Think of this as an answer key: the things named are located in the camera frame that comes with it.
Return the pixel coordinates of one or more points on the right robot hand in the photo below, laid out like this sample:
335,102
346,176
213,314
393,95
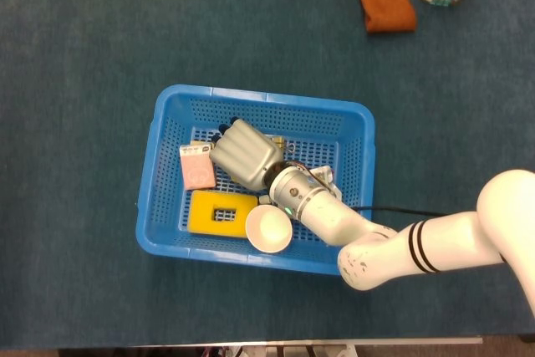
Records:
246,154

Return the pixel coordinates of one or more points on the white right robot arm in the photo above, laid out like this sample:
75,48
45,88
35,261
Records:
334,223

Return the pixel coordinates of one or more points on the blue perforated plastic basket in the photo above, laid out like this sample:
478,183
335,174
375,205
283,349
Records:
259,106

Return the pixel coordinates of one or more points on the gold binder clip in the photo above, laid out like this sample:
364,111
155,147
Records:
282,143

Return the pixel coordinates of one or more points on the pink white card pack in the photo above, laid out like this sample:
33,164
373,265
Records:
196,169

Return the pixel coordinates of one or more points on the yellow sponge with rectangular hole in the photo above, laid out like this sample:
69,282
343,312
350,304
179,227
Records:
205,210

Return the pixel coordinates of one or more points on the white paper cup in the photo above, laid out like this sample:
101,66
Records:
268,229

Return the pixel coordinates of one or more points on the crumpled white spout pouch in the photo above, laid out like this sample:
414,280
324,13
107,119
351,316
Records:
330,177

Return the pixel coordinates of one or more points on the black object at table corner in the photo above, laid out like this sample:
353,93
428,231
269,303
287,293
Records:
527,338

